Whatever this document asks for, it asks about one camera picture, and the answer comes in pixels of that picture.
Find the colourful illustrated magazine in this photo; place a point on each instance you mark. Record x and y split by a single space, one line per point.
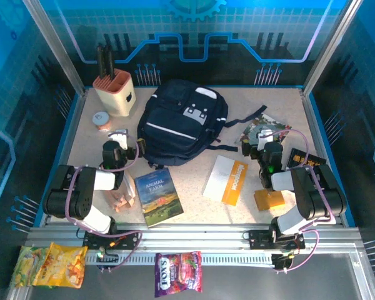
253 128

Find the black book gold lettering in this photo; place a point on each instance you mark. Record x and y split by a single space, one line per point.
303 157

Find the orange white notebook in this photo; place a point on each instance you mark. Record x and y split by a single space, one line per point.
225 181

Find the navy blue backpack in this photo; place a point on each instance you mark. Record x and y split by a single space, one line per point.
178 125

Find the orange snap wallet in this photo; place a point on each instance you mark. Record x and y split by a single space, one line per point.
268 201

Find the Animal Farm paperback book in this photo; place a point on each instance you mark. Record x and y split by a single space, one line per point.
157 197

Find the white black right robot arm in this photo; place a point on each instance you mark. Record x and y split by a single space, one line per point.
312 193

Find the yellow chips bag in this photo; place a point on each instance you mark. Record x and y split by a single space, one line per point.
62 265

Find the purple Fox's candy bag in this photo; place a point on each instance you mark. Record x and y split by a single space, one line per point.
178 275

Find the green yellow snack bag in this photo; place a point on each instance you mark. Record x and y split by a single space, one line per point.
23 265

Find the small pull-tab food can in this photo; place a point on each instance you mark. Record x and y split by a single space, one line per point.
101 122

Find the beige knife block terracotta top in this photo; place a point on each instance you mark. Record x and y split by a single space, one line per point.
117 97

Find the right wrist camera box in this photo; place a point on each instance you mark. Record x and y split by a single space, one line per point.
265 137

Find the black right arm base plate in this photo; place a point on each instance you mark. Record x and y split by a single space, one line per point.
259 239

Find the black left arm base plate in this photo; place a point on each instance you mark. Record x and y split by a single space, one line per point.
125 240

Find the aluminium mounting rail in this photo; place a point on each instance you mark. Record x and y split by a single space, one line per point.
190 237

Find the aluminium left frame post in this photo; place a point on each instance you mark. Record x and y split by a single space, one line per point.
55 47

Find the aluminium frame post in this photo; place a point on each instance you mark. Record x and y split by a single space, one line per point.
331 47
55 47

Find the aluminium right frame post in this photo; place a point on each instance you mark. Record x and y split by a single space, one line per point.
331 47

